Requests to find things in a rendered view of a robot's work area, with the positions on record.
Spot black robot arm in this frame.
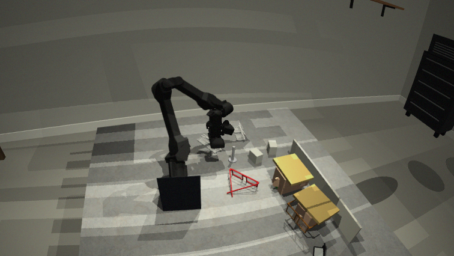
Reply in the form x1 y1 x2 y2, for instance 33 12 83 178
151 76 235 177

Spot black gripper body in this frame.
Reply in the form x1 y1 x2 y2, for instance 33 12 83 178
206 121 225 149

